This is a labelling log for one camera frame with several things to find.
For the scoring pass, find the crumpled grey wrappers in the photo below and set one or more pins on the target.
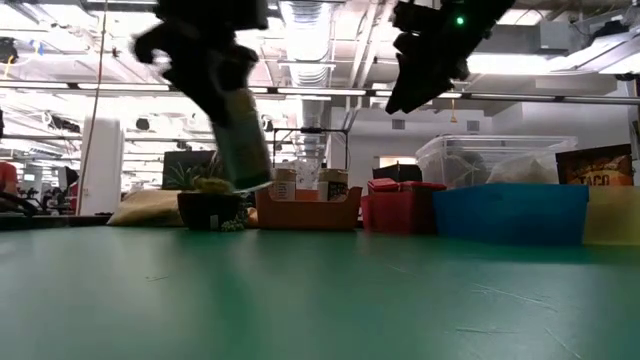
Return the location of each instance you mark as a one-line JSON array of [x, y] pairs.
[[520, 170]]

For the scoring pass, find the pink plastic bin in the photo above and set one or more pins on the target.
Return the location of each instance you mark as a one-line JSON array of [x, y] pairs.
[[400, 212]]

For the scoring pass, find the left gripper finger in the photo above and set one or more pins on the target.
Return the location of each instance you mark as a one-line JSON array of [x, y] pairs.
[[242, 65], [195, 65]]

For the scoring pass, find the white round pillar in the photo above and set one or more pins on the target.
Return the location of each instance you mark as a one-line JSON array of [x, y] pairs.
[[102, 165]]

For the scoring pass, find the person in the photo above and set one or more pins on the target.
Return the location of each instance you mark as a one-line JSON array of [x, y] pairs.
[[5, 177]]

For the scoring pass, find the orange plastic bin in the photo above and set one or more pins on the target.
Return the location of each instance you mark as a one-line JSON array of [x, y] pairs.
[[310, 215]]

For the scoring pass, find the succulent plant in black pot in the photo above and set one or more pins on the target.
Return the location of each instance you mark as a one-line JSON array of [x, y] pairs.
[[210, 207]]

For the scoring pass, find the black box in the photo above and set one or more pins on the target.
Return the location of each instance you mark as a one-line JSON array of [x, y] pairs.
[[397, 172]]

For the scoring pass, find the black aluminium table frame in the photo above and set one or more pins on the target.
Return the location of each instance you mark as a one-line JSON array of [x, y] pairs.
[[50, 221]]

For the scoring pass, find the clear plastic storage container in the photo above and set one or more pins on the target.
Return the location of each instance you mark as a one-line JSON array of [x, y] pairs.
[[450, 162]]

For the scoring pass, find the black ceiling spotlight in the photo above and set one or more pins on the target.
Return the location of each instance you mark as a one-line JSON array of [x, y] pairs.
[[7, 50]]

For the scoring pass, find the yellow hanging ceiling pendant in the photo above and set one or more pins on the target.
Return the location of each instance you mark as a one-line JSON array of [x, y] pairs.
[[452, 119]]

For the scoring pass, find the corrugated ceiling duct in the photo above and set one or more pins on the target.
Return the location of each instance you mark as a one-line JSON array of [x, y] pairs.
[[312, 40]]

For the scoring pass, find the green table mat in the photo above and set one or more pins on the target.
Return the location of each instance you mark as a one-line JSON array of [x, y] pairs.
[[320, 300]]

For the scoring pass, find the grey rectangular air duct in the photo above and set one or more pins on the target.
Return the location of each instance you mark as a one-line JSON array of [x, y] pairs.
[[540, 35]]

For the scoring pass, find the taco seasoning packet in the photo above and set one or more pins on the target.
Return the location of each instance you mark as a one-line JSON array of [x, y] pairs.
[[595, 167]]

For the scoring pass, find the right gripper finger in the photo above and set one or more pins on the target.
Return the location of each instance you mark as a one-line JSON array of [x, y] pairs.
[[407, 80], [435, 85]]

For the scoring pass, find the yellow-green plastic bin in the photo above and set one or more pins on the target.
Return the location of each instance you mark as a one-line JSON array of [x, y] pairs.
[[612, 217]]

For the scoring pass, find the long ceiling light bar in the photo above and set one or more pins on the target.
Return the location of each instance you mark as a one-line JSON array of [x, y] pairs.
[[320, 91], [550, 99]]

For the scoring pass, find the blue plastic bin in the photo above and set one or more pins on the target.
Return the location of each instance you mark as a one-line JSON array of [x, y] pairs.
[[510, 215]]

